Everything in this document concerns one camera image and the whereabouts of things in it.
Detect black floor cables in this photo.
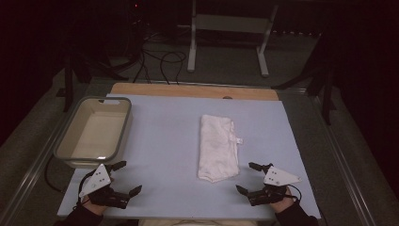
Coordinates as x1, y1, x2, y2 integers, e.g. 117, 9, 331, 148
133, 31, 188, 86

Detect black tripod stand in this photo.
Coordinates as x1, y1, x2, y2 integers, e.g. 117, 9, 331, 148
272, 32, 339, 126
56, 50, 130, 114

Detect metal rail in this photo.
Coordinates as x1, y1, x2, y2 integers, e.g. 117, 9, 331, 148
0, 93, 92, 226
300, 88, 378, 226

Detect white metal stand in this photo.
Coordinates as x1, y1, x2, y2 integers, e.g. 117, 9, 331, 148
186, 0, 279, 78

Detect white towel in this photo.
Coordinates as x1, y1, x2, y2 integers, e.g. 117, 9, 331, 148
197, 114, 245, 184

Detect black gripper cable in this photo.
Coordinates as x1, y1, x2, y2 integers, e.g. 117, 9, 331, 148
76, 173, 95, 209

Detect person's right hand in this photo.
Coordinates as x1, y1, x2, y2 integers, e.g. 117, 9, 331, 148
269, 186, 298, 215

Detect beige bin with grey rim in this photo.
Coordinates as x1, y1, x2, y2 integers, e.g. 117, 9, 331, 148
53, 95, 134, 170

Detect person's left hand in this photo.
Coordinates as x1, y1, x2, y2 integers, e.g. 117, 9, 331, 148
81, 195, 108, 218

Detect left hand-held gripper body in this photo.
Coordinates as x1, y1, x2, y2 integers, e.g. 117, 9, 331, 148
78, 163, 130, 210

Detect light blue mat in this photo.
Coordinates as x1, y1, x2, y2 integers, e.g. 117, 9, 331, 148
56, 93, 322, 221

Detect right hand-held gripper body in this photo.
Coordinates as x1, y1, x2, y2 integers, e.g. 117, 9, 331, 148
247, 165, 302, 207

